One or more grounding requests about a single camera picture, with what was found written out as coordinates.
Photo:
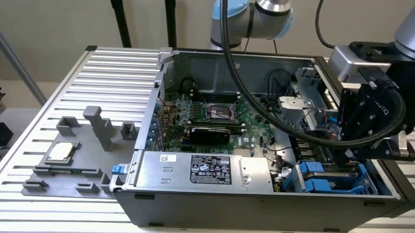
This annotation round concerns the grey parts rack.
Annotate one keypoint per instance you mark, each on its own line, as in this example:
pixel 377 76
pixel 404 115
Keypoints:
pixel 87 167

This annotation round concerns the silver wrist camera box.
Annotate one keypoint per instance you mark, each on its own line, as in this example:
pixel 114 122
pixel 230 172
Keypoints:
pixel 353 63

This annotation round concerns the blue power supply latch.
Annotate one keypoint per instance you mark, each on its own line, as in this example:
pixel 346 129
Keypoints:
pixel 118 169

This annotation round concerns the silver CPU chip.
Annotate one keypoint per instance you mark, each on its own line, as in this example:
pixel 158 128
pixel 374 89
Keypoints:
pixel 62 151

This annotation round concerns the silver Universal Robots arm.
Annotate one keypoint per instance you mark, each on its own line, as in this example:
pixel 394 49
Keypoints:
pixel 260 21

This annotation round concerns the silver power supply unit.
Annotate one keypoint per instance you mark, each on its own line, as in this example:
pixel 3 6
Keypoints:
pixel 182 174

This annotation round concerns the open black PC case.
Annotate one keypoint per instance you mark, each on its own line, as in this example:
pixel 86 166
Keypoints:
pixel 228 211

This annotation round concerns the green RAM stick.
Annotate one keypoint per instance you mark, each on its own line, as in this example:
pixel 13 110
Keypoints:
pixel 65 171

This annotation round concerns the black tripod leg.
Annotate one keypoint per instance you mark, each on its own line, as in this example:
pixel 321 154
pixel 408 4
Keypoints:
pixel 172 24
pixel 122 24

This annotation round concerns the CPU socket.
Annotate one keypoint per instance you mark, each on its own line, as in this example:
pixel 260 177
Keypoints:
pixel 222 112

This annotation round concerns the metal drive cage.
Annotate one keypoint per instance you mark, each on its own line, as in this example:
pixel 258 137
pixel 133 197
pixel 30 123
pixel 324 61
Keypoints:
pixel 308 102

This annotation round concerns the grey metal pole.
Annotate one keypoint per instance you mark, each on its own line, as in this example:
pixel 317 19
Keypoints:
pixel 19 65

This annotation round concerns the green motherboard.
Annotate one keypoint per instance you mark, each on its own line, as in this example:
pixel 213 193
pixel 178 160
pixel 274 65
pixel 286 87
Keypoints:
pixel 253 121

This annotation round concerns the blue disk bay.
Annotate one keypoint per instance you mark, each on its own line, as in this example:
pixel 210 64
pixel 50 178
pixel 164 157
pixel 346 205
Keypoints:
pixel 366 184

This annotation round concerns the small black box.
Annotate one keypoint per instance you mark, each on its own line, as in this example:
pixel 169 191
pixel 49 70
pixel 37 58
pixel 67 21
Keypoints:
pixel 5 134

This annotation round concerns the hard disk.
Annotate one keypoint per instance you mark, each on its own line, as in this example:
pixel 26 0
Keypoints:
pixel 312 167

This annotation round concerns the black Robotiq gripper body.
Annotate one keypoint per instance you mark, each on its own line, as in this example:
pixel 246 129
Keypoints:
pixel 376 116

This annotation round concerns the black plastic fan shroud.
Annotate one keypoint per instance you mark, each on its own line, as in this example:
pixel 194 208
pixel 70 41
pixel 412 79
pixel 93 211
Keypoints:
pixel 304 150

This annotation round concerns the black graphics card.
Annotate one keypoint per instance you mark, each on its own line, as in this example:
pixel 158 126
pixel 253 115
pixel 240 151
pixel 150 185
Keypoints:
pixel 212 136

